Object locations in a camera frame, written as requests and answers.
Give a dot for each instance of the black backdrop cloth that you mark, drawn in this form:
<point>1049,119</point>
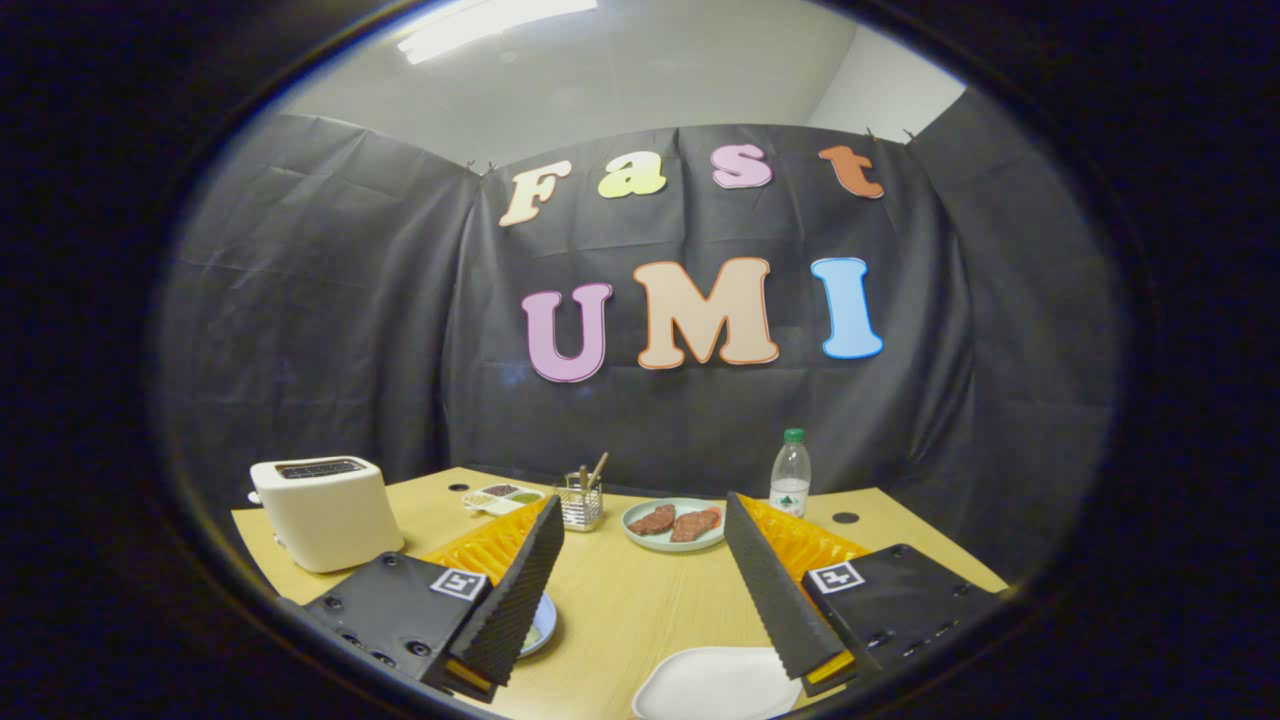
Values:
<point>350,300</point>

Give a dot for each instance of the brown meat patty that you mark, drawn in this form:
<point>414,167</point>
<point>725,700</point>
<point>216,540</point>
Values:
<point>696,524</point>
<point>652,520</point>

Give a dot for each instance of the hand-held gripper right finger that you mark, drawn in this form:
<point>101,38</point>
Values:
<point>775,600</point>

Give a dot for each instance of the pale green plate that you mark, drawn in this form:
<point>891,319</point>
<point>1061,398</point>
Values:
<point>670,544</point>

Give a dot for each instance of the white plate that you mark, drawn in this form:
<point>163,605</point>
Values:
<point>710,685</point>

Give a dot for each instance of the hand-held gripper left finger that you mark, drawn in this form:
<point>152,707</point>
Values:
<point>518,600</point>

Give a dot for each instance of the clear plastic water bottle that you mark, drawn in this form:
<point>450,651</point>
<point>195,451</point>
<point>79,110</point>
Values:
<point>790,485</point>

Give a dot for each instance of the ceiling light panel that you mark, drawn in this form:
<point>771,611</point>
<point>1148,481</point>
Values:
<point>490,25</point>

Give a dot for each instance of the blue plate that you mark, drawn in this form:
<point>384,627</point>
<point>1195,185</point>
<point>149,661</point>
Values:
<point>545,622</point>

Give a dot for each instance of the white condiment tray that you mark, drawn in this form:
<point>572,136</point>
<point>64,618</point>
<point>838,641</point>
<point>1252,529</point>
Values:
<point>500,498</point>

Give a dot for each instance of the white toaster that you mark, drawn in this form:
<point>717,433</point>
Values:
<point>330,522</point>

